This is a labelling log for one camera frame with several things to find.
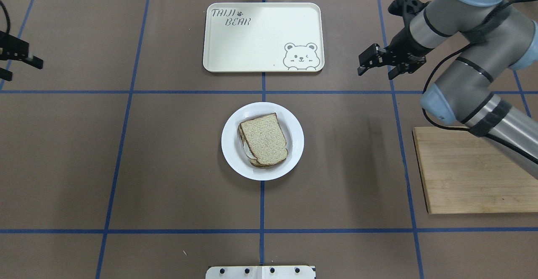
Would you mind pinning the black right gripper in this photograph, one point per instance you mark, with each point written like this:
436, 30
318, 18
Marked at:
402, 42

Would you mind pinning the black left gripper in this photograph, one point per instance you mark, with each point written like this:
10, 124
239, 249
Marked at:
14, 48

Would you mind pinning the bread slice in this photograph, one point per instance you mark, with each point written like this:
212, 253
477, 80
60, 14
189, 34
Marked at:
265, 138
252, 159

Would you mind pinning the white round plate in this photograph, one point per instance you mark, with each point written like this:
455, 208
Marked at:
233, 150

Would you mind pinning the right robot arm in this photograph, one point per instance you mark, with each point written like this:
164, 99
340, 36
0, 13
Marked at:
499, 37

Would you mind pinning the wooden cutting board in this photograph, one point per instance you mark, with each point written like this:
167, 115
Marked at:
462, 174

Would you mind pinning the cream bear serving tray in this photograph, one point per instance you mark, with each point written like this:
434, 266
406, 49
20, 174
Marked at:
263, 37

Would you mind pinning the fried egg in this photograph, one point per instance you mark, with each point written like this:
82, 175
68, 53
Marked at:
248, 152

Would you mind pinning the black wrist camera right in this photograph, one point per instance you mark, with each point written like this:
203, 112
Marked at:
407, 9

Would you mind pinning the white column base plate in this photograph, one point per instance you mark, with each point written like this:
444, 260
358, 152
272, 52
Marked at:
262, 272

